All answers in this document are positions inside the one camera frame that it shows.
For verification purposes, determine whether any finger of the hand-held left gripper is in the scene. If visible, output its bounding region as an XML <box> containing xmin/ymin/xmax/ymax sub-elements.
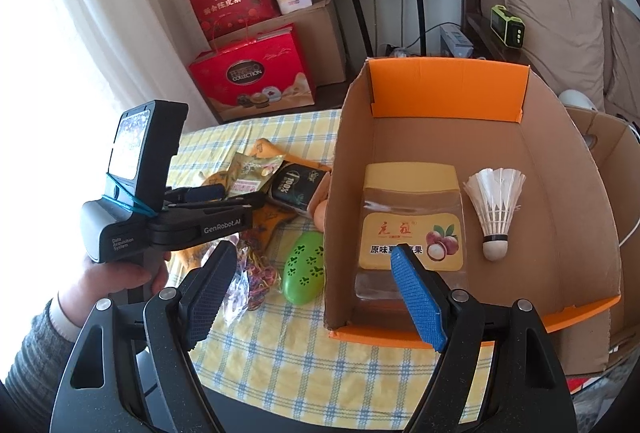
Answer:
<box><xmin>162</xmin><ymin>184</ymin><xmax>226</xmax><ymax>204</ymax></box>
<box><xmin>220</xmin><ymin>193</ymin><xmax>267</xmax><ymax>210</ymax></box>

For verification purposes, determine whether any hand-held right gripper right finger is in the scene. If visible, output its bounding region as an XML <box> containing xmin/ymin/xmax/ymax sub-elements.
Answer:
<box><xmin>390</xmin><ymin>243</ymin><xmax>581</xmax><ymax>433</ymax></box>

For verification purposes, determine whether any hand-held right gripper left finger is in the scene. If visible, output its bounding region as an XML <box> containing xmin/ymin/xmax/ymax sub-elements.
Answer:
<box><xmin>50</xmin><ymin>240</ymin><xmax>238</xmax><ymax>433</ymax></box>

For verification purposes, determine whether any olive snack packet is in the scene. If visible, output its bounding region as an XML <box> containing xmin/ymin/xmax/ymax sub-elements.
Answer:
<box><xmin>225</xmin><ymin>152</ymin><xmax>286</xmax><ymax>198</ymax></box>

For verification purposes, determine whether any black snack packet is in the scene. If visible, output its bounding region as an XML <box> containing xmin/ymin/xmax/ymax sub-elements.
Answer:
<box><xmin>270</xmin><ymin>161</ymin><xmax>326</xmax><ymax>216</ymax></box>

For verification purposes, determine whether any bag of colourful rubber bands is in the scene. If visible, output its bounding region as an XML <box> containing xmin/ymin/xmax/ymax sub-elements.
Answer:
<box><xmin>222</xmin><ymin>238</ymin><xmax>283</xmax><ymax>326</ymax></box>

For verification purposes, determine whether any orange patterned sock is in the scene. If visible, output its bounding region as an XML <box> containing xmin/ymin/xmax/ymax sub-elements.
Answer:
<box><xmin>200</xmin><ymin>139</ymin><xmax>335</xmax><ymax>259</ymax></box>

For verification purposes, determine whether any orange ball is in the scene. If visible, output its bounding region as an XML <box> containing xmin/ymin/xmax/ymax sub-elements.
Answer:
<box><xmin>313</xmin><ymin>199</ymin><xmax>331</xmax><ymax>232</ymax></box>

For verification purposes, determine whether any green paw print case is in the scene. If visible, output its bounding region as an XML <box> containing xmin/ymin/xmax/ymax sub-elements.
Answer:
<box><xmin>283</xmin><ymin>231</ymin><xmax>326</xmax><ymax>309</ymax></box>

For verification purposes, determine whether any orange cardboard box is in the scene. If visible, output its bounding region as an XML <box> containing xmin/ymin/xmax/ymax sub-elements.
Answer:
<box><xmin>322</xmin><ymin>57</ymin><xmax>623</xmax><ymax>346</ymax></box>

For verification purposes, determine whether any person's left forearm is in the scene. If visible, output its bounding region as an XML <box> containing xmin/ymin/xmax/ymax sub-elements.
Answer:
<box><xmin>0</xmin><ymin>297</ymin><xmax>83</xmax><ymax>396</ymax></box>

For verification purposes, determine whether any person's left hand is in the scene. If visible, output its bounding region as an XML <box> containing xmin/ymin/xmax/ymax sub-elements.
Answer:
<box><xmin>57</xmin><ymin>255</ymin><xmax>171</xmax><ymax>329</ymax></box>

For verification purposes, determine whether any yellow checked tablecloth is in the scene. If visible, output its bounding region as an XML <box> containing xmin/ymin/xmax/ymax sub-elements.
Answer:
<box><xmin>165</xmin><ymin>108</ymin><xmax>496</xmax><ymax>419</ymax></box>

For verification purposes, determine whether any white feather shuttlecock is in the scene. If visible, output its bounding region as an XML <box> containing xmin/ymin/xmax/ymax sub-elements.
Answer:
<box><xmin>462</xmin><ymin>168</ymin><xmax>527</xmax><ymax>261</ymax></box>

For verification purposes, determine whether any red gift box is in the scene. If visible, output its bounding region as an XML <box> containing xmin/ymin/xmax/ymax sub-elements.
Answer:
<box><xmin>189</xmin><ymin>24</ymin><xmax>317</xmax><ymax>124</ymax></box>

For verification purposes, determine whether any white curtain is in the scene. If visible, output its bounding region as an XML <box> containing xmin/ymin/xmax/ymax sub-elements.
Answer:
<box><xmin>30</xmin><ymin>0</ymin><xmax>221</xmax><ymax>134</ymax></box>

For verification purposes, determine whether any red packet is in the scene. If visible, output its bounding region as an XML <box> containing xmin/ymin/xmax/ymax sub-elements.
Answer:
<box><xmin>570</xmin><ymin>373</ymin><xmax>613</xmax><ymax>396</ymax></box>

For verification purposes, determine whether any open brown cardboard box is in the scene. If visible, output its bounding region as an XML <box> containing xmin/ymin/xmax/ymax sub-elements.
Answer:
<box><xmin>560</xmin><ymin>105</ymin><xmax>640</xmax><ymax>374</ymax></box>

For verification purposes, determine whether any white round appliance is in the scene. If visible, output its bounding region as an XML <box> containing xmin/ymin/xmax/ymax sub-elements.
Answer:
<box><xmin>558</xmin><ymin>89</ymin><xmax>601</xmax><ymax>111</ymax></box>

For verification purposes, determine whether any green portable radio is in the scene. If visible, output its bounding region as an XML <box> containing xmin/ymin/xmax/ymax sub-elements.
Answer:
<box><xmin>490</xmin><ymin>4</ymin><xmax>526</xmax><ymax>48</ymax></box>

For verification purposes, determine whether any large brown sofa cushion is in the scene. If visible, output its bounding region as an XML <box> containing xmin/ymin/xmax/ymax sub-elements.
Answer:
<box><xmin>494</xmin><ymin>0</ymin><xmax>608</xmax><ymax>94</ymax></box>

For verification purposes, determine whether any small brown sofa cushion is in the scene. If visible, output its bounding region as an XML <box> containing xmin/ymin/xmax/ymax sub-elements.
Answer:
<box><xmin>592</xmin><ymin>0</ymin><xmax>640</xmax><ymax>114</ymax></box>

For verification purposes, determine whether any black cable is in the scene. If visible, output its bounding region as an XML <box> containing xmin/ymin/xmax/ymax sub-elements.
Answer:
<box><xmin>375</xmin><ymin>20</ymin><xmax>461</xmax><ymax>58</ymax></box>

